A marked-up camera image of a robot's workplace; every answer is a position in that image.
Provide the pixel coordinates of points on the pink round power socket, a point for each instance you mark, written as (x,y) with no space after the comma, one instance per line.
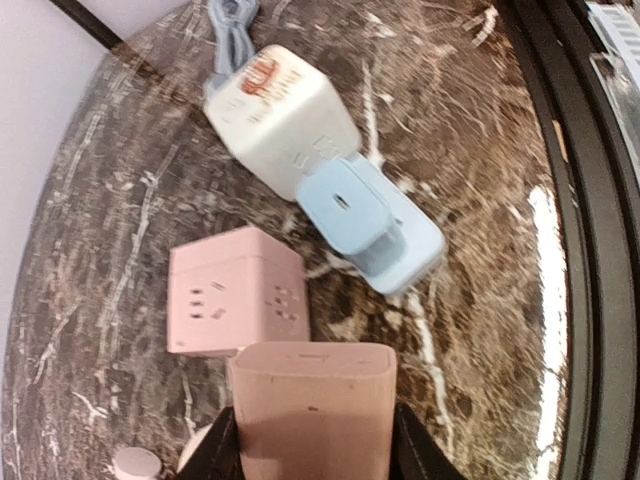
(191,446)

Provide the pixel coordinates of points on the black front rail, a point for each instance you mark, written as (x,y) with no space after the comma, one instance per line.
(598,199)

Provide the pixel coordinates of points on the right grey cable duct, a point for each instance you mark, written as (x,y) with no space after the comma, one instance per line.
(618,30)

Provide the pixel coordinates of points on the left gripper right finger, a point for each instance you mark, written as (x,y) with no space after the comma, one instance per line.
(415,455)

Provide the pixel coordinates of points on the pink cube socket adapter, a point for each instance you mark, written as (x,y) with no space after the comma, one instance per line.
(232,290)

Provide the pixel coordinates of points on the blue power strip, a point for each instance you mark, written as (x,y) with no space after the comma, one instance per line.
(389,273)

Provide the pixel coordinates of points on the white cube socket adapter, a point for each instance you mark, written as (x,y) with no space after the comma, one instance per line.
(282,118)

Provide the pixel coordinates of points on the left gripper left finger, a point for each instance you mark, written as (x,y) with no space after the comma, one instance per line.
(217,456)

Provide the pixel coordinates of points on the pink charger plug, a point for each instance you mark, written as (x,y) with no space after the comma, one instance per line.
(314,410)

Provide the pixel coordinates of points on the right black frame post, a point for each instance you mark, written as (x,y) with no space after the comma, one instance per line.
(89,22)

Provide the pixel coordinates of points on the blue charger plug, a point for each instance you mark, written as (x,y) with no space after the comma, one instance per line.
(350,214)

